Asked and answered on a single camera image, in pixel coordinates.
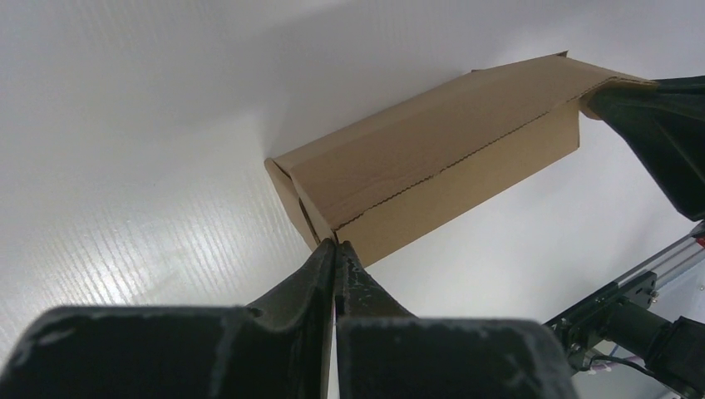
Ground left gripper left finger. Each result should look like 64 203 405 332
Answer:
1 240 337 398

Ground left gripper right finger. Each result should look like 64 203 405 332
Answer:
335 242 578 398

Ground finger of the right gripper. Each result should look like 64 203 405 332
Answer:
587 76 704 222

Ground brown cardboard box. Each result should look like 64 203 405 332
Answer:
264 52 655 266

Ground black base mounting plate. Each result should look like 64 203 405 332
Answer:
545 271 658 374

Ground aluminium frame rails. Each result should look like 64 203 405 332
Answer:
616 219 705 399

